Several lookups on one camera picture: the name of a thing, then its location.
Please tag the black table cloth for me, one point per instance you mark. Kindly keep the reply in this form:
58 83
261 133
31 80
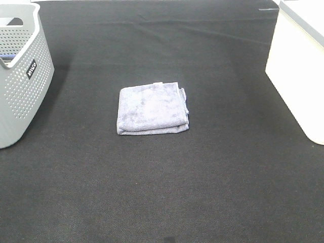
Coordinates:
243 172

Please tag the blue towel in basket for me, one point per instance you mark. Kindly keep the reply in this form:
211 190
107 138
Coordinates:
7 57

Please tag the lavender towel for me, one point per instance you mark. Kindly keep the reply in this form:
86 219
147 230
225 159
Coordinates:
157 108

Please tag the white storage box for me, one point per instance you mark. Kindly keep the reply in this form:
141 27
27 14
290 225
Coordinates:
295 63

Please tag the grey perforated laundry basket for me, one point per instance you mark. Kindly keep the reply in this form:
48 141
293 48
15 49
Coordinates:
26 79

